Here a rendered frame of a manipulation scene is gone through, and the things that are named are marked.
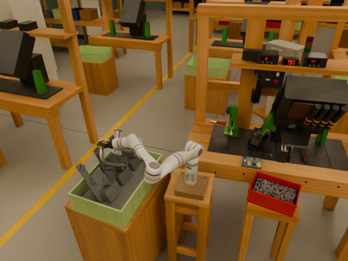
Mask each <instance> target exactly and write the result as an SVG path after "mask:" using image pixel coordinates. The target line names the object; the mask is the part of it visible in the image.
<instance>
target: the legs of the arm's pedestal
mask: <svg viewBox="0 0 348 261"><path fill-rule="evenodd" d="M212 193H213V188H212ZM212 193H211V199H210V205H209V208H203V207H197V206H191V205H185V204H180V203H176V202H170V201H165V207H166V226H167V245H168V261H178V254H182V255H187V256H191V257H195V258H196V261H205V256H206V247H208V242H209V231H210V218H211V206H212ZM184 214H186V215H191V216H196V217H198V221H197V224H194V223H189V222H184ZM184 230H188V231H193V232H196V233H197V245H196V248H192V247H188V246H183V245H178V241H179V242H182V241H183V237H184Z"/></svg>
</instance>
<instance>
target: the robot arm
mask: <svg viewBox="0 0 348 261"><path fill-rule="evenodd" d="M97 146H98V147H99V146H103V147H104V148H111V150H110V153H112V154H115V155H122V152H121V151H120V149H121V148H132V149H133V150H134V152H135V154H136V156H137V157H138V158H139V159H140V160H144V162H145V164H146V168H145V171H144V180H145V181H146V183H148V184H154V183H157V182H158V181H160V180H161V179H162V178H163V177H164V176H166V175H167V174H169V173H170V172H172V171H174V170H175V169H177V168H179V167H180V166H182V165H183V164H185V175H184V181H185V184H190V185H194V184H195V183H196V182H197V174H198V163H199V159H198V157H199V156H200V155H201V154H202V152H203V147H202V146H201V145H199V144H197V143H195V142H193V141H189V142H188V143H187V144H186V146H185V151H181V152H175V153H173V154H171V155H169V156H168V157H167V158H166V159H165V160H164V161H163V162H162V164H161V165H160V164H159V163H158V162H157V161H156V160H155V159H154V158H153V157H152V156H151V155H150V154H149V153H148V151H147V150H146V148H145V147H144V145H143V144H142V140H141V139H140V138H139V137H138V136H136V135H135V134H129V135H128V136H127V137H122V138H113V139H110V141H104V140H103V141H99V143H97Z"/></svg>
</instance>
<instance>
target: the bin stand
mask: <svg viewBox="0 0 348 261"><path fill-rule="evenodd" d="M250 186H251V183H249V184H248V190H249V188H250ZM248 195H249V192H248V194H247V198H248ZM254 216H258V217H261V218H267V219H272V220H278V221H279V223H278V226H277V230H276V232H275V236H274V240H273V243H272V247H271V250H270V258H273V259H275V260H274V261H284V258H285V255H286V252H287V249H288V246H289V243H290V241H291V238H292V235H293V232H294V229H295V226H296V224H298V221H299V212H298V205H297V207H296V208H295V212H294V217H289V216H287V215H283V214H281V213H278V212H275V211H272V210H269V209H267V208H264V207H261V206H258V205H256V204H253V203H250V202H248V201H247V200H246V203H245V209H244V215H243V220H242V226H241V232H240V238H239V243H238V251H239V255H238V260H237V261H244V260H245V255H246V252H247V247H248V242H249V237H250V232H251V228H252V223H253V218H254Z"/></svg>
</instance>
